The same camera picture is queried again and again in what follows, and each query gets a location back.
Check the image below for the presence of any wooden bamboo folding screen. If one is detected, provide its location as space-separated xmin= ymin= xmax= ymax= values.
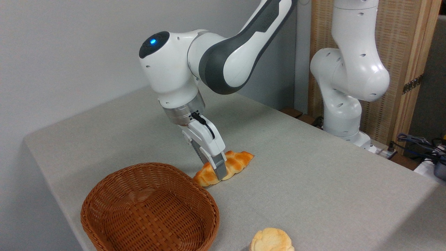
xmin=308 ymin=0 xmax=442 ymax=146

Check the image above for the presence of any brown wicker basket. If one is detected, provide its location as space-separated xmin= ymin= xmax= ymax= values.
xmin=80 ymin=162 xmax=220 ymax=251

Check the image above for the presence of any braided golden bread loaf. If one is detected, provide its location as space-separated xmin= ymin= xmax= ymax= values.
xmin=193 ymin=150 xmax=254 ymax=187

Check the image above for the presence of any round pale bread bun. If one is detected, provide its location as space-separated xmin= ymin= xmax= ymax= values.
xmin=249 ymin=228 xmax=295 ymax=251

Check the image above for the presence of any robot base connector block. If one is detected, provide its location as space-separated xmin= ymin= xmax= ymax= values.
xmin=369 ymin=139 xmax=398 ymax=160

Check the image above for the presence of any metal screen hinge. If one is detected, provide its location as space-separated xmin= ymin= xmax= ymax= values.
xmin=402 ymin=74 xmax=423 ymax=95

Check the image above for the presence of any grey tablecloth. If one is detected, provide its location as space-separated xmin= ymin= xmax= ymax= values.
xmin=23 ymin=83 xmax=446 ymax=251

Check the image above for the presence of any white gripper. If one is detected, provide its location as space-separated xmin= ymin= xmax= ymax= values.
xmin=180 ymin=119 xmax=228 ymax=181

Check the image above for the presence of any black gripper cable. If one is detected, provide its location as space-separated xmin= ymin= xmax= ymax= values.
xmin=191 ymin=112 xmax=216 ymax=139

